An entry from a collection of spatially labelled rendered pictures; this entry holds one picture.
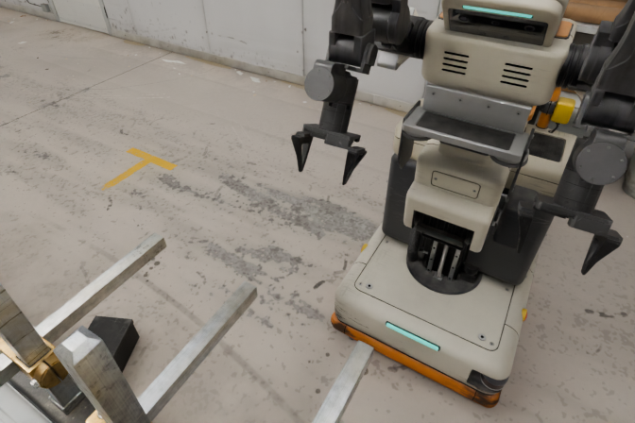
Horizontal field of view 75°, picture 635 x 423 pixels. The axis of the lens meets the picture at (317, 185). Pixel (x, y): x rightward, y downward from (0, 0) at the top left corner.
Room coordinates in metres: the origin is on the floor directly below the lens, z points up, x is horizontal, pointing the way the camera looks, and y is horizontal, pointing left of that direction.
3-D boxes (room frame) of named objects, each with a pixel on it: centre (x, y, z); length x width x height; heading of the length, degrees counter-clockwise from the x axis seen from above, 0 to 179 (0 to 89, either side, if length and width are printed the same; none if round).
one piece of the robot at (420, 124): (0.80, -0.33, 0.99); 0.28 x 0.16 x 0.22; 59
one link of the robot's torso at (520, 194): (0.88, -0.45, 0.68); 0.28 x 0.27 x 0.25; 59
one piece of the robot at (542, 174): (1.13, -0.53, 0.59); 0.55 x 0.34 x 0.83; 59
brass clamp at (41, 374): (0.37, 0.49, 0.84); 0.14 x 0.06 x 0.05; 59
